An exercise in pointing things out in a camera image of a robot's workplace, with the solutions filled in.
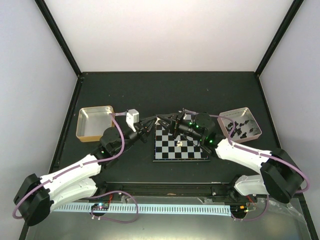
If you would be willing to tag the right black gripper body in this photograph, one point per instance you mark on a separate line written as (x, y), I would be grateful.
(176, 126)

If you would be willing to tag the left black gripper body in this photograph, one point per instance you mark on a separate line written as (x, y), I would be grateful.
(141, 131)

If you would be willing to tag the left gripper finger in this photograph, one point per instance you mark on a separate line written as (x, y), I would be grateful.
(151, 119)
(150, 125)

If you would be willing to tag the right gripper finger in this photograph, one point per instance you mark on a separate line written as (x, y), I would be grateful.
(167, 123)
(167, 116)

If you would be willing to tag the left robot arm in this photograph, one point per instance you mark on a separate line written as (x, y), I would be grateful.
(38, 196)

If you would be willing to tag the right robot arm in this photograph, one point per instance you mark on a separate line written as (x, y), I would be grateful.
(274, 175)

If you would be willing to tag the pile of white chess pieces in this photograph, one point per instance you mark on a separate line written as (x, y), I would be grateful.
(179, 144)

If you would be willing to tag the black chess pieces in tray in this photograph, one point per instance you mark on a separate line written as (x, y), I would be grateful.
(239, 130)

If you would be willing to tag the black and white chessboard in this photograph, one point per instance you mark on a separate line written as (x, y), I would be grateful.
(166, 150)

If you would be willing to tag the gold metal tray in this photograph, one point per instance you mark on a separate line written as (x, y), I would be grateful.
(92, 122)

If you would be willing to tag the pink metal tray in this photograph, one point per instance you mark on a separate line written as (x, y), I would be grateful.
(239, 115)

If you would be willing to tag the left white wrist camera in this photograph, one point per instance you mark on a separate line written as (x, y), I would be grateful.
(132, 117)

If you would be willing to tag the black aluminium frame rail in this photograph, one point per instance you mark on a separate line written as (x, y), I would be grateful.
(219, 192)

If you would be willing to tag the light blue cable duct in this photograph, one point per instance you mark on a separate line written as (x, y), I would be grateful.
(131, 208)

